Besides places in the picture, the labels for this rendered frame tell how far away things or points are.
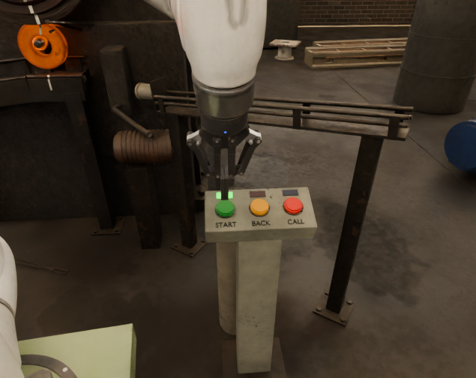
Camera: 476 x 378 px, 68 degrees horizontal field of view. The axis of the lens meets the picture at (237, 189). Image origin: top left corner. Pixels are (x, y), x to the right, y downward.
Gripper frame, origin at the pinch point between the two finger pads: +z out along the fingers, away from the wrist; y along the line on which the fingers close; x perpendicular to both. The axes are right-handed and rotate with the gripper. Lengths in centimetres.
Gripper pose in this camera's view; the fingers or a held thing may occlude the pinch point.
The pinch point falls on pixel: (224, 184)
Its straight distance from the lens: 69.7
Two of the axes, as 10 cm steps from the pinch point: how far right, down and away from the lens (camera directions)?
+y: -10.0, 0.4, -0.6
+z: -0.3, 6.0, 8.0
